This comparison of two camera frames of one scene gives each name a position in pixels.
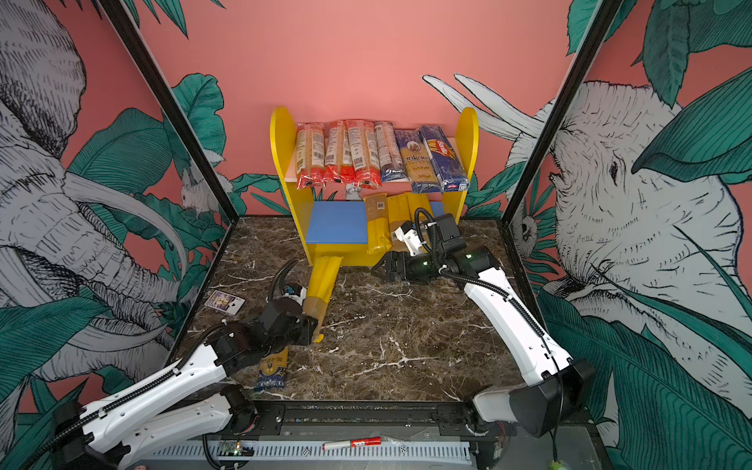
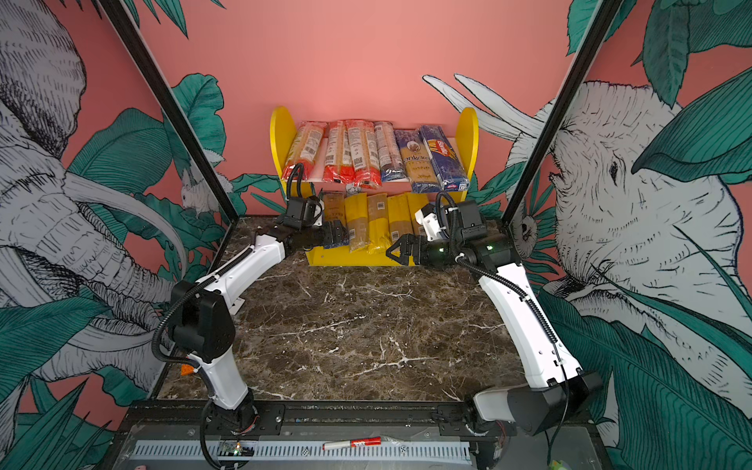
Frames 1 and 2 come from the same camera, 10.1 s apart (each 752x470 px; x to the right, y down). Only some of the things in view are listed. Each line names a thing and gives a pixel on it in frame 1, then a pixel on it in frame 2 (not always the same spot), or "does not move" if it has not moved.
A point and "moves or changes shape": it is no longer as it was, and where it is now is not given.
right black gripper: (395, 260) -> (410, 244)
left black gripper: (308, 331) -> (325, 239)
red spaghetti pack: (338, 162) does not move
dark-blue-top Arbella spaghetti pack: (418, 162) does not move
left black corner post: (178, 119) does not move
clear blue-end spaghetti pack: (391, 160) does not move
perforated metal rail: (316, 450) does not move
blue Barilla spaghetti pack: (452, 176) does not move
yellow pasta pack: (319, 288) -> (356, 220)
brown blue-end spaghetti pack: (272, 371) -> (335, 210)
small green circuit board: (233, 447) does not move
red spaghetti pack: (310, 154) moves or changes shape
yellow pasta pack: (378, 238) does not move
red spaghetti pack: (361, 154) does not move
